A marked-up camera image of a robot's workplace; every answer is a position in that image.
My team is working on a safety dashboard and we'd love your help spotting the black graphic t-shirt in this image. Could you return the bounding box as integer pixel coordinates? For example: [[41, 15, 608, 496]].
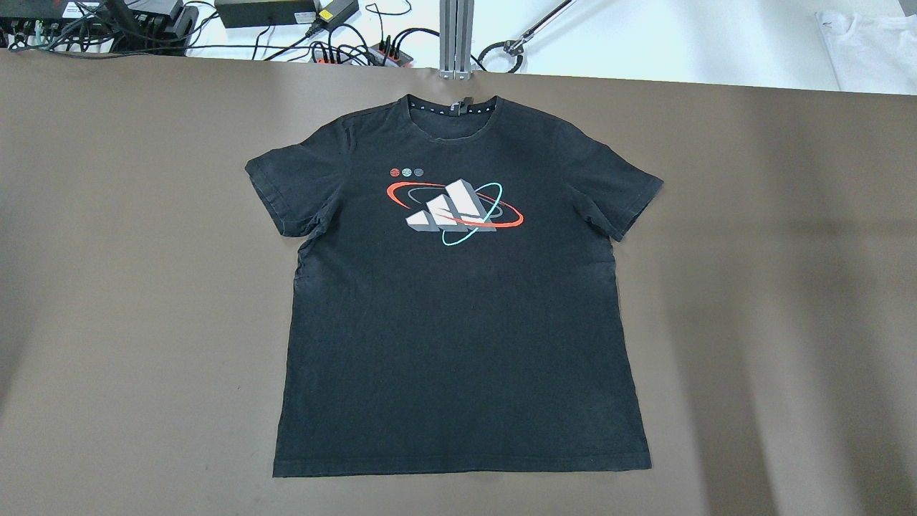
[[245, 95, 663, 478]]

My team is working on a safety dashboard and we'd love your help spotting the red black power strip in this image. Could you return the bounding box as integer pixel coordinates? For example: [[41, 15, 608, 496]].
[[309, 40, 416, 69]]

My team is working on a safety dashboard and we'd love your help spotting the metal rod tool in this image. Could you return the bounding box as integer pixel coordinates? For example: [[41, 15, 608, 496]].
[[502, 0, 575, 56]]

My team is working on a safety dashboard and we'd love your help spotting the black power adapter brick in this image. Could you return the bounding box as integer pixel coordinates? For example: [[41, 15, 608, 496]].
[[213, 1, 321, 29]]

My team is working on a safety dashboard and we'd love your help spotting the black electronics box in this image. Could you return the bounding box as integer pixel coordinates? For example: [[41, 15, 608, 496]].
[[1, 1, 200, 55]]

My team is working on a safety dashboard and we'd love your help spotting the white cloth on side table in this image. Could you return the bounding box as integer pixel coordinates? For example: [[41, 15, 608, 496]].
[[815, 10, 916, 95]]

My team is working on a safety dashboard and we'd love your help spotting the black coiled cable loop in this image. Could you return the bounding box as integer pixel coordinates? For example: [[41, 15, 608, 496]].
[[478, 42, 525, 75]]

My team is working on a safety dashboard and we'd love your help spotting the aluminium frame post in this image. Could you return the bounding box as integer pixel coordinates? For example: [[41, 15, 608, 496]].
[[438, 0, 474, 80]]

